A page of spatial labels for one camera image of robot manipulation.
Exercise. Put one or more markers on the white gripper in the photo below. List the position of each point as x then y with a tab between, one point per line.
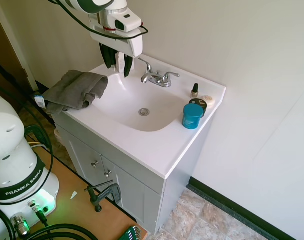
134	45

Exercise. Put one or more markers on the grey towel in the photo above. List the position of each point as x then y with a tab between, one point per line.
74	90

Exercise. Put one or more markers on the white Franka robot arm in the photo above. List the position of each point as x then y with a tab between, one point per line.
7	140

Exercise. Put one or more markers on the chrome sink drain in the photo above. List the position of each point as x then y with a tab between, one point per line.
144	111

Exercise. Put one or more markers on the white sink vanity top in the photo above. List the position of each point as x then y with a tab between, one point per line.
142	150

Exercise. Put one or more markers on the chrome faucet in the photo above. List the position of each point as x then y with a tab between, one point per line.
152	77

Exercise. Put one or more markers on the nail polish bottle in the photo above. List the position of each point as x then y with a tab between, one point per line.
194	92

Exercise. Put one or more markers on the black round jar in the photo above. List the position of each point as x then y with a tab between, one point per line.
198	102

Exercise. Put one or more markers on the teal round jar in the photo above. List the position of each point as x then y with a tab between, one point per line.
192	116

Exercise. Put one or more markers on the small white round container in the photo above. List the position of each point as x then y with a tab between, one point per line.
209	100

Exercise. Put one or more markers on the metal cabinet knob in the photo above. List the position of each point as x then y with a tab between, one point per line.
94	164
107	173

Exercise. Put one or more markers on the brown door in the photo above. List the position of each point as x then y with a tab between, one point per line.
2	50

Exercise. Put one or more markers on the grey vanity cabinet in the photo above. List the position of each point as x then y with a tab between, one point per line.
132	190

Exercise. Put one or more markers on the black C-clamp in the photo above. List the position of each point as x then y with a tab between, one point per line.
109	192

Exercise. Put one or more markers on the green hex key set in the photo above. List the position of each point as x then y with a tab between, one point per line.
130	232

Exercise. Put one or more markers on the black baseboard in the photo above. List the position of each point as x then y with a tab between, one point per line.
242	207

